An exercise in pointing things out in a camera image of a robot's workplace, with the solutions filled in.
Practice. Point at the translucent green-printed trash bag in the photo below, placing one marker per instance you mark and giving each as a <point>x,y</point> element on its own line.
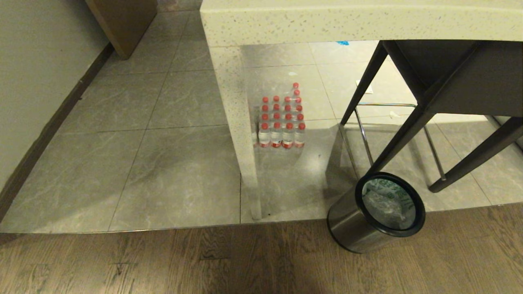
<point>388,204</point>

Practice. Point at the dark bar stool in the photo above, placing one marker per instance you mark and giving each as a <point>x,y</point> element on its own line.
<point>470,81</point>

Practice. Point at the steel bin shell black rim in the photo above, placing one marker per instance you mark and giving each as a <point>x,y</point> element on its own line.
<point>347,228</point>

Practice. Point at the small white paper scrap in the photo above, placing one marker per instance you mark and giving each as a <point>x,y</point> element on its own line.
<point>395,114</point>

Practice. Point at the white paper sheet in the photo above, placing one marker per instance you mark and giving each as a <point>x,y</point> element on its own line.
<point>364,86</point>

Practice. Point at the brown wooden cabinet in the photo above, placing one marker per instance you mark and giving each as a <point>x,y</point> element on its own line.
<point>122,24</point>

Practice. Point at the small blue scrap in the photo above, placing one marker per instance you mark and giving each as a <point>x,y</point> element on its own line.
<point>342,42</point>

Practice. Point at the shrink-wrapped red-capped water bottle pack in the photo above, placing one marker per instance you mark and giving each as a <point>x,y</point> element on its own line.
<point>282,122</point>

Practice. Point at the dark wooden baseboard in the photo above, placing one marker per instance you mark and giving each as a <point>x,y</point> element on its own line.
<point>49,126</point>

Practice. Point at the speckled beige stone counter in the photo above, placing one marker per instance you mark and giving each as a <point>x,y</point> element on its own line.
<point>327,20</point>

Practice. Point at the chrome stool footrest frame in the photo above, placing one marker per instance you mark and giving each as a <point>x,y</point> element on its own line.
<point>363,136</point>

